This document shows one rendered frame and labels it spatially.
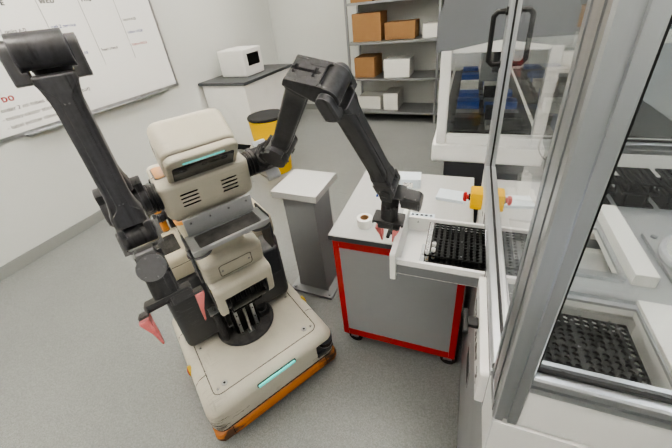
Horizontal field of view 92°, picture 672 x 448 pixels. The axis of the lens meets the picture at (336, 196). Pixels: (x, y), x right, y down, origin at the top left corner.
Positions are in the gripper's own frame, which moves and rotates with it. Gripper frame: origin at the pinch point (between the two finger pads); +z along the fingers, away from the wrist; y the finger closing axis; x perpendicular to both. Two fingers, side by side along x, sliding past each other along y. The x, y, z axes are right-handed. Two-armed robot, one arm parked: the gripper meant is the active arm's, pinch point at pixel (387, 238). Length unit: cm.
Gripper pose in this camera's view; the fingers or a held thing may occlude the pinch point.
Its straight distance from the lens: 115.1
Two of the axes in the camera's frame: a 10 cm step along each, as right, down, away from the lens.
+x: 3.2, -5.1, 8.0
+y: 9.5, 1.5, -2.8
